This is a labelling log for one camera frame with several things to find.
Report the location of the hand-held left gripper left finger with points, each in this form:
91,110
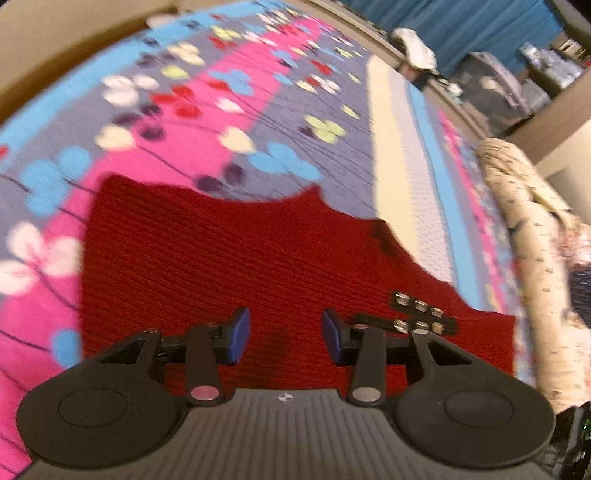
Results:
240,334

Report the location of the dark blue cloth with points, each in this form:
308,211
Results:
582,295

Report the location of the beige printed duvet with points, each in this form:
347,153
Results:
531,258

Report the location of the floral printed blanket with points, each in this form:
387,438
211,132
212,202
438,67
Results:
286,106

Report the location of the blue curtain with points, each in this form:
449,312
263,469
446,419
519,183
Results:
461,25

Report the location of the red knitted garment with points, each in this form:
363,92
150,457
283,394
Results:
258,258

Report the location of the white crumpled cloth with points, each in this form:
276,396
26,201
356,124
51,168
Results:
415,46

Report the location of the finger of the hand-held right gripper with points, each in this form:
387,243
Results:
427,308
388,321

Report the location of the beige cabinet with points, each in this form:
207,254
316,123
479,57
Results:
558,134

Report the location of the grey bag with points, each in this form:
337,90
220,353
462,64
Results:
494,87

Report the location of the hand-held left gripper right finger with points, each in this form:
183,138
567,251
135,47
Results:
332,339

